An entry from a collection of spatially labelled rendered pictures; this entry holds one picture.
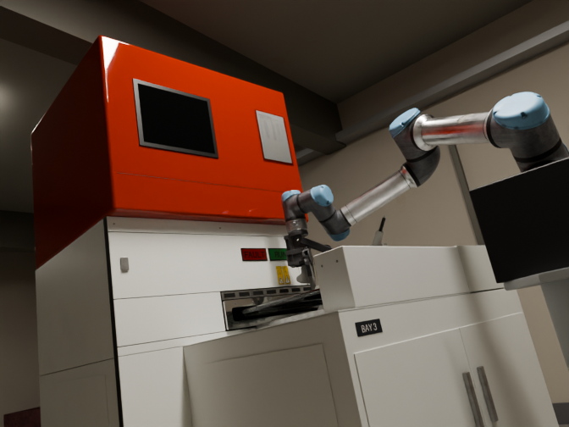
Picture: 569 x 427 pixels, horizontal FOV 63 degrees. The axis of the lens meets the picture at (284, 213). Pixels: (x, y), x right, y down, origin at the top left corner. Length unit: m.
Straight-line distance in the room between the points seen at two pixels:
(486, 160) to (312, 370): 2.75
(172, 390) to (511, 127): 1.15
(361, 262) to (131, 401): 0.72
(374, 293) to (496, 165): 2.57
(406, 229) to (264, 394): 2.70
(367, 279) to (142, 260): 0.69
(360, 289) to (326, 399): 0.24
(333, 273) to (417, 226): 2.65
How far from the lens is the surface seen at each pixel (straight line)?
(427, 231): 3.66
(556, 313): 1.23
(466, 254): 1.56
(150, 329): 1.43
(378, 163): 3.91
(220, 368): 1.32
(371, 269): 1.11
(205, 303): 1.53
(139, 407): 1.40
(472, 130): 1.40
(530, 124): 1.29
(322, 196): 1.58
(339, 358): 1.00
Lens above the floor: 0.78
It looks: 15 degrees up
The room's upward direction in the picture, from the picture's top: 11 degrees counter-clockwise
